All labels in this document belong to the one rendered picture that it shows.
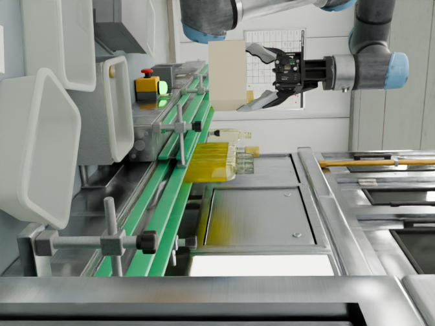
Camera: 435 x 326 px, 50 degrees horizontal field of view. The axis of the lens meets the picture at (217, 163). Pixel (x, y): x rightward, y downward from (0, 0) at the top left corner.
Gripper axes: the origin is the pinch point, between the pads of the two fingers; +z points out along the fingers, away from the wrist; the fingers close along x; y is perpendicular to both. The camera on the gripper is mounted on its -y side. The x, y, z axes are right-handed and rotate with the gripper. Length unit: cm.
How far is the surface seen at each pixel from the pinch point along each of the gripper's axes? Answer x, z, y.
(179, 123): 7.9, 14.8, -15.1
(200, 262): 41.1, 9.0, -6.2
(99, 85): 1.9, 28.2, 7.0
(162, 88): -9, 26, -54
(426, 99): -44, -160, -330
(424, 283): 30, -16, 67
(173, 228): 32.7, 14.6, -2.4
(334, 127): -52, -131, -629
